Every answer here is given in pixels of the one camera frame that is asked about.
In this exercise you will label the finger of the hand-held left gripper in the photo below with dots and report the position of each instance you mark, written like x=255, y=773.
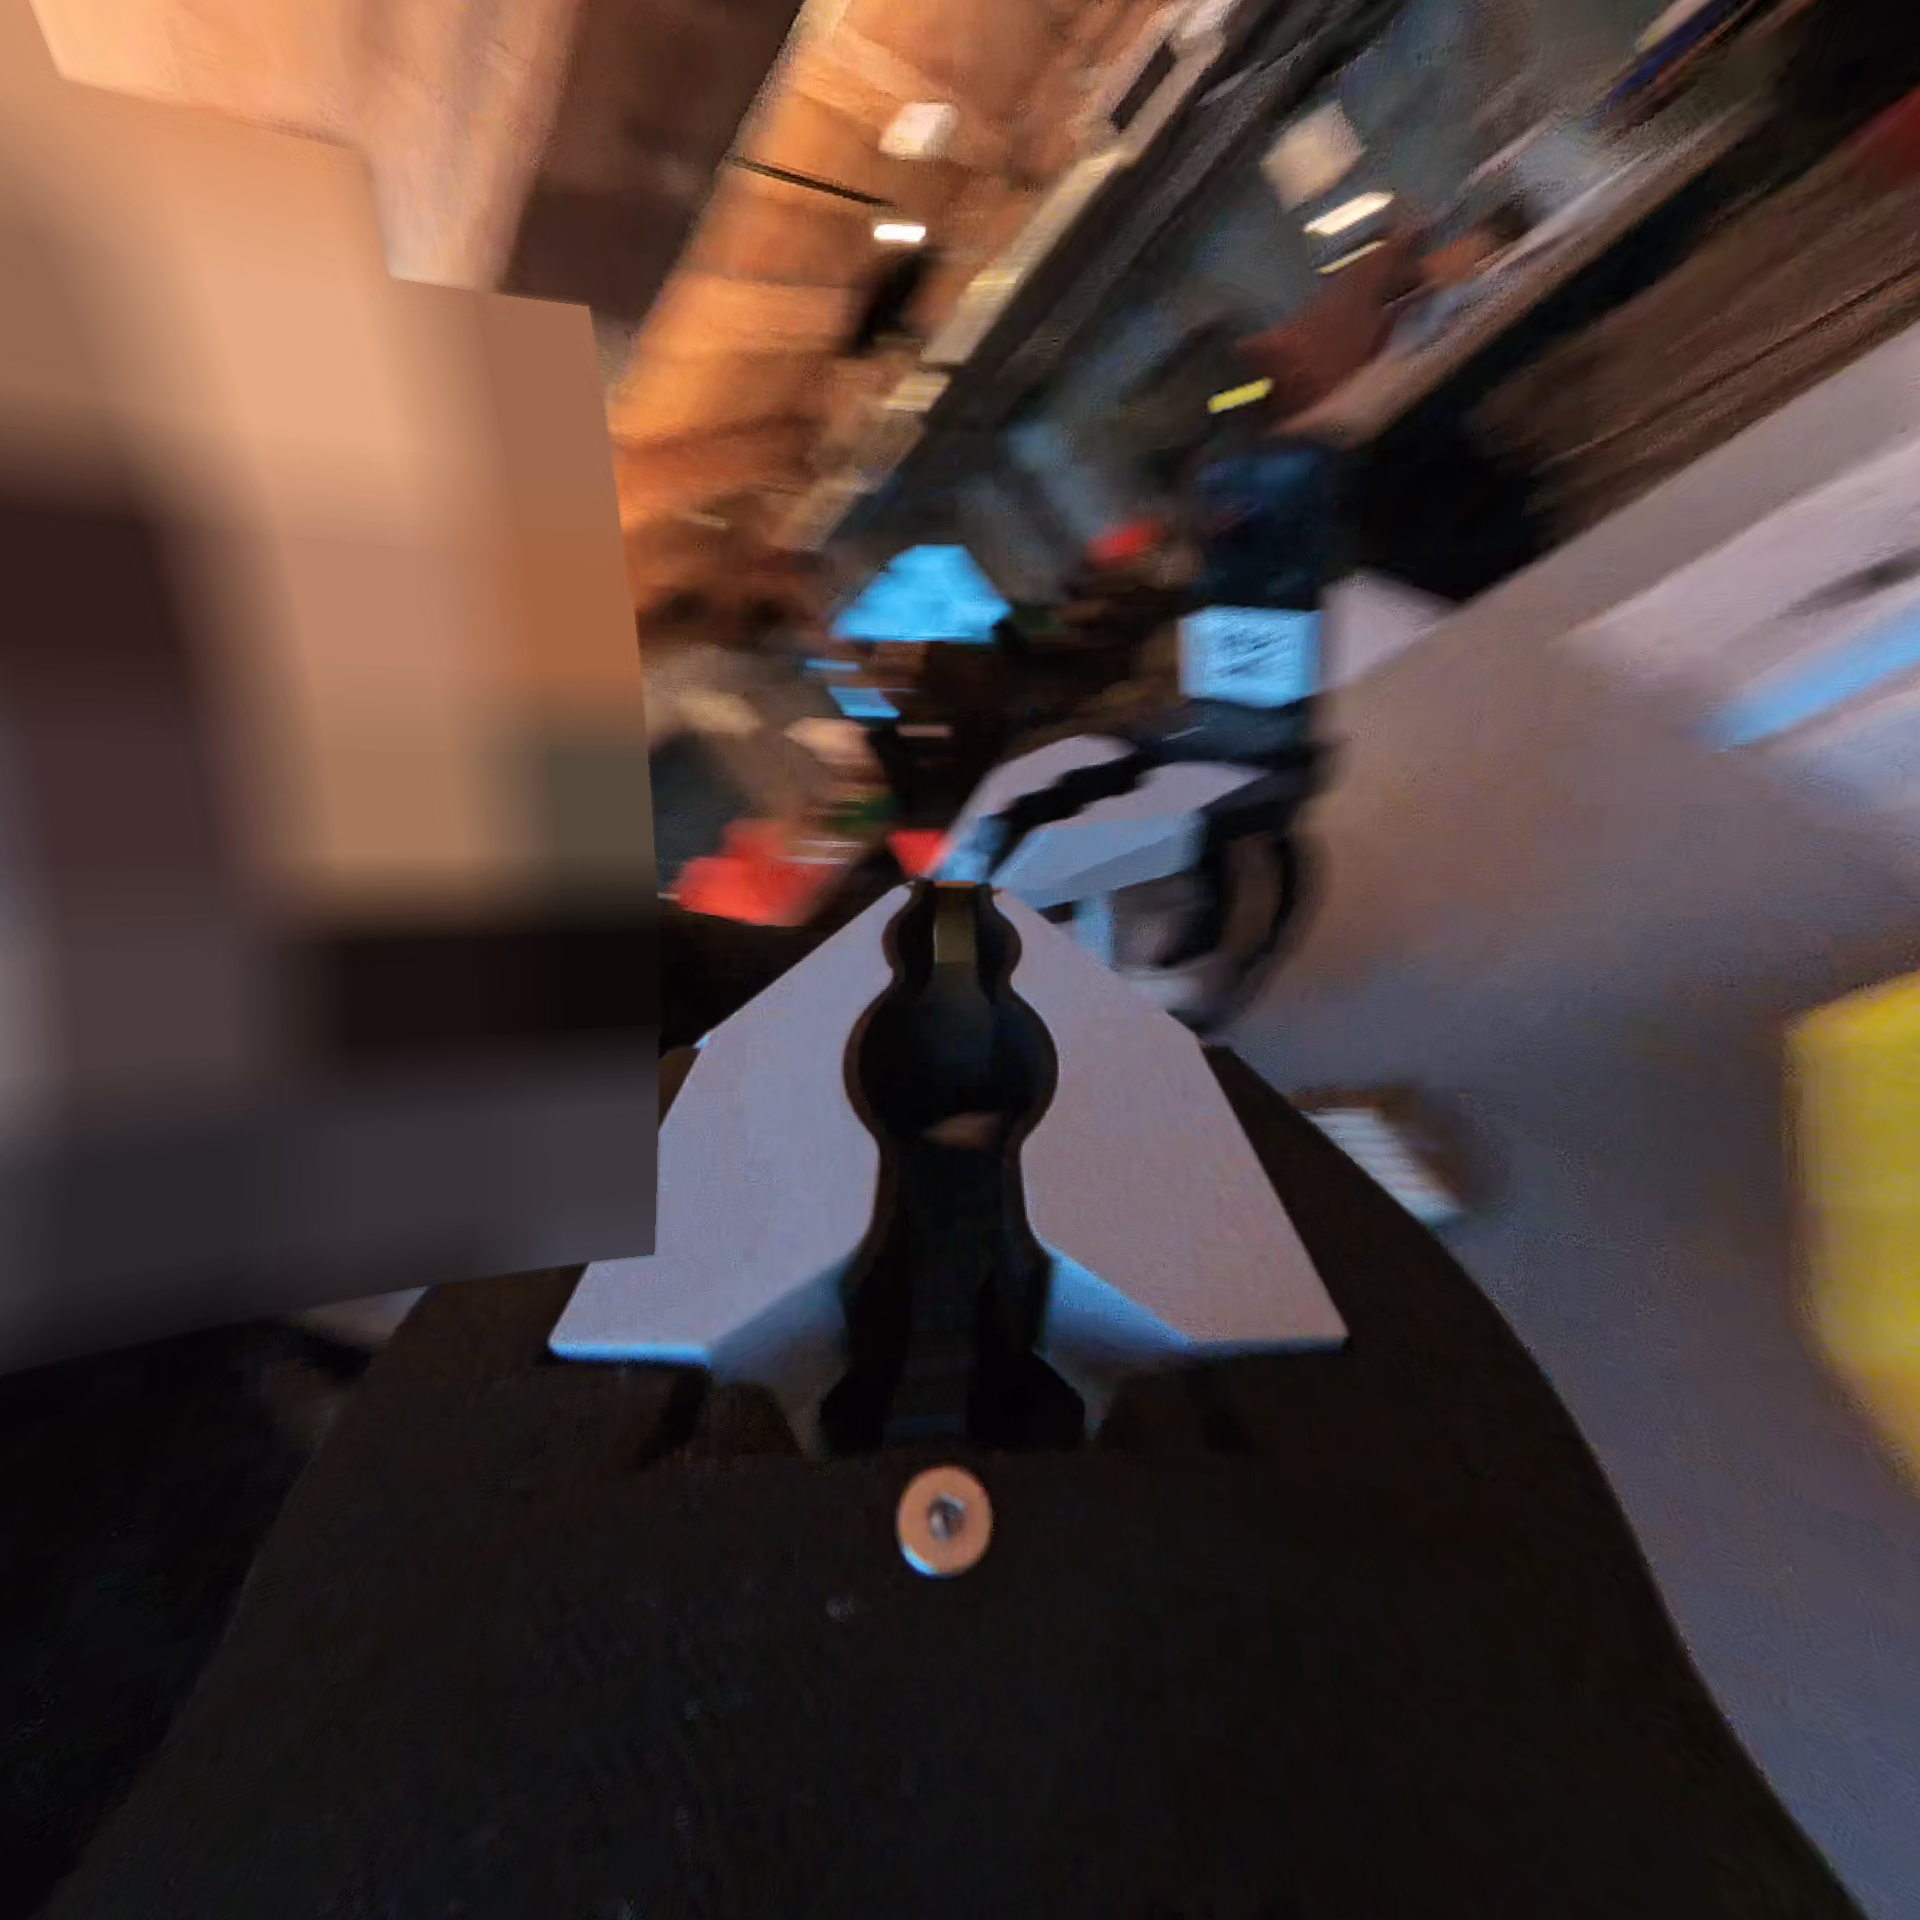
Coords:
x=1124, y=848
x=1059, y=773

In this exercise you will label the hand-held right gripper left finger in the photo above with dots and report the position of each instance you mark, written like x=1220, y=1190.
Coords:
x=751, y=1171

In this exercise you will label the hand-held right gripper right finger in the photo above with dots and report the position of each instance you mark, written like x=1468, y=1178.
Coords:
x=1154, y=1185

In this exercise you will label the dark thin toy brick plate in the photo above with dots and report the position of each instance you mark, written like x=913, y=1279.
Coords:
x=955, y=923

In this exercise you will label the grey brown toy brick model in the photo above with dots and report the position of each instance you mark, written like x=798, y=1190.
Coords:
x=1389, y=1149

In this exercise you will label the large yellow plastic bin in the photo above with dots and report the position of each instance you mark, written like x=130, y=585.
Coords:
x=1868, y=1231

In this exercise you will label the grey desk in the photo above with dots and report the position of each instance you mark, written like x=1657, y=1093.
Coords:
x=1575, y=975

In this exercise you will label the white upright sheet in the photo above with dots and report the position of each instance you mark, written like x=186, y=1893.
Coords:
x=1380, y=630

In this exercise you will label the arched window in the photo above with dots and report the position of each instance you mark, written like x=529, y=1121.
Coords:
x=915, y=601

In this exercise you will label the orange red seat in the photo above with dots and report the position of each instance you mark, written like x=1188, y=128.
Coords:
x=781, y=884

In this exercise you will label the open instruction booklet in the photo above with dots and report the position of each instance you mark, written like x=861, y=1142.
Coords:
x=1770, y=675

